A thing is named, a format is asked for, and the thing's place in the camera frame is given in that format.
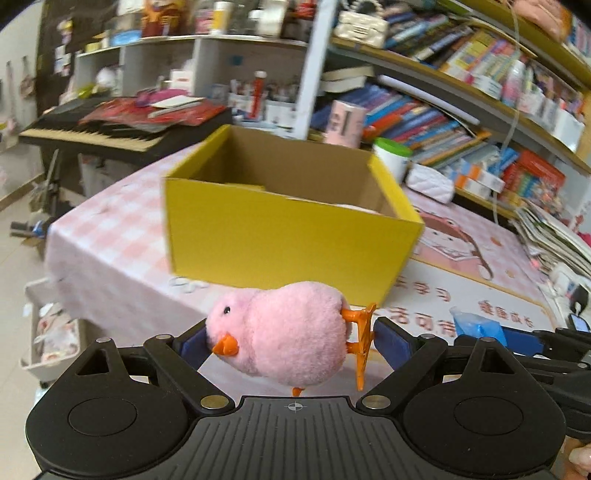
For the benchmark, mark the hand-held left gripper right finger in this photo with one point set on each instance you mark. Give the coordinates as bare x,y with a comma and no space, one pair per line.
392,342

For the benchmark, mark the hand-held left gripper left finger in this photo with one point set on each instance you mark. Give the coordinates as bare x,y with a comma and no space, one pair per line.
194,347

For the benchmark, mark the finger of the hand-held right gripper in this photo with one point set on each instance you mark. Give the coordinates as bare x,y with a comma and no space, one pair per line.
519,336
554,369

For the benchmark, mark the blue plastic packet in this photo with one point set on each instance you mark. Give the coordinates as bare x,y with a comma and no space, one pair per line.
475,323

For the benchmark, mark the pink chick plush toy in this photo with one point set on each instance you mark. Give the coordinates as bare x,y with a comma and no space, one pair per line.
281,332

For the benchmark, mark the yellow cardboard box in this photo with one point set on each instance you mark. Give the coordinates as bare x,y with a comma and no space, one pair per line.
277,235

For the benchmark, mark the person's right hand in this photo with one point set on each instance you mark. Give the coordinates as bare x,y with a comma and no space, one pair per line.
581,459

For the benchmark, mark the smartphone with lit screen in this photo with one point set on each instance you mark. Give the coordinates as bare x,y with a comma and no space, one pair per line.
582,322

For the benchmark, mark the black charger plug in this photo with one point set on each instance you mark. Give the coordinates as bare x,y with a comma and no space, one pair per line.
578,297

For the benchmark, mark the stack of magazines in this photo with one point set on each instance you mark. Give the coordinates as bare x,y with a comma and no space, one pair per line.
549,235

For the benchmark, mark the white storage basket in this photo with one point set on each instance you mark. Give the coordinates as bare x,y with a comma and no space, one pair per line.
51,337

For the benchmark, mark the orange and white carton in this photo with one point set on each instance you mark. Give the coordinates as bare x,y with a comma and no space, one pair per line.
468,189
482,176

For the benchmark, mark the large red box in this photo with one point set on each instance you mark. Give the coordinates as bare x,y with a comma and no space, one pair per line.
535,180

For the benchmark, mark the white quilted tissue box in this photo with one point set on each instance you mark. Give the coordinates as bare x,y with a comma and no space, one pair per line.
429,183

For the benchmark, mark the white jar with green lid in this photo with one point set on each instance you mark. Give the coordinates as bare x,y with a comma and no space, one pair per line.
392,161

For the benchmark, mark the row of colourful books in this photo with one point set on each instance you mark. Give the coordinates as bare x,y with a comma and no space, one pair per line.
406,124

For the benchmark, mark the pink cylindrical pen holder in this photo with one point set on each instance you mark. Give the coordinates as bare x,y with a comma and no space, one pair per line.
344,123

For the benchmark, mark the black electronic piano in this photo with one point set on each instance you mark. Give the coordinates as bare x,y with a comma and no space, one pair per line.
92,136

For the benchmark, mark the red cloth cover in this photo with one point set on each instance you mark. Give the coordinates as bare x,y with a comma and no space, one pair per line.
138,115

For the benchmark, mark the white booklet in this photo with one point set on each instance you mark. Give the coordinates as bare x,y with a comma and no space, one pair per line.
178,102

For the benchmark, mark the red tube bottle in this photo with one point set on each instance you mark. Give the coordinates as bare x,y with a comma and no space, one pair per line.
259,94

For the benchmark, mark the white bookshelf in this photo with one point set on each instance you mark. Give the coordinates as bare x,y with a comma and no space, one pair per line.
314,64

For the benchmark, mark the cream quilted handbag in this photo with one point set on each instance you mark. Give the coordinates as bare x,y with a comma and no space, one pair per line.
362,28

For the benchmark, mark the orange mascot figure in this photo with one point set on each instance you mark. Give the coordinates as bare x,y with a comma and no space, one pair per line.
159,17

